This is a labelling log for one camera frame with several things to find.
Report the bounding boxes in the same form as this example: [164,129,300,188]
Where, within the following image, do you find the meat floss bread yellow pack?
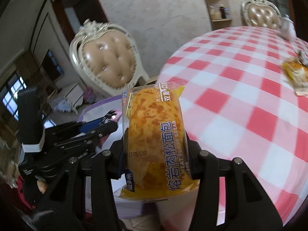
[118,82,199,200]

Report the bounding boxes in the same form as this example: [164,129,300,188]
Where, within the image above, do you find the beige tufted chair near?
[69,19,150,97]

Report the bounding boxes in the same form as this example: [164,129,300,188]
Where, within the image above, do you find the beige tufted chair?
[69,19,150,97]
[241,0,281,30]

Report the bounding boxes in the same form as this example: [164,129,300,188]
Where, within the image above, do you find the pink checkered tablecloth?
[159,27,307,223]

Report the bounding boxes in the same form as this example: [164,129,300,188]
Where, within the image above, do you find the bag of food on shelf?
[209,6,222,20]

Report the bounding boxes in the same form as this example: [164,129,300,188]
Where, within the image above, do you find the dark bottle on shelf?
[219,4,226,19]

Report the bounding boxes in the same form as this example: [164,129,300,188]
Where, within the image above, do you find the wooden corner shelf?
[199,0,233,31]

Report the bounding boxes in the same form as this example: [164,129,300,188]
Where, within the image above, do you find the white ceramic teapot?
[280,14,296,42]

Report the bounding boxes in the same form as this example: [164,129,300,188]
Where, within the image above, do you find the beige tufted chair far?
[241,0,281,30]

